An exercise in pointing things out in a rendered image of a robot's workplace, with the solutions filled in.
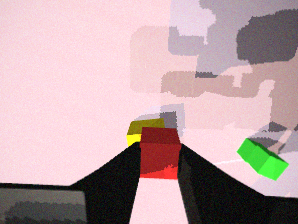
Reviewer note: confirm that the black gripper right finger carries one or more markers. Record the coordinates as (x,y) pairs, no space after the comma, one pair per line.
(211,196)

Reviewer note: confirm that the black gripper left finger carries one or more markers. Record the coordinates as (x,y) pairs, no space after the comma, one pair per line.
(105,196)

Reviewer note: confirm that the red block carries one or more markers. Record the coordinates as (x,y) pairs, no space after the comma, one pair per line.
(159,153)

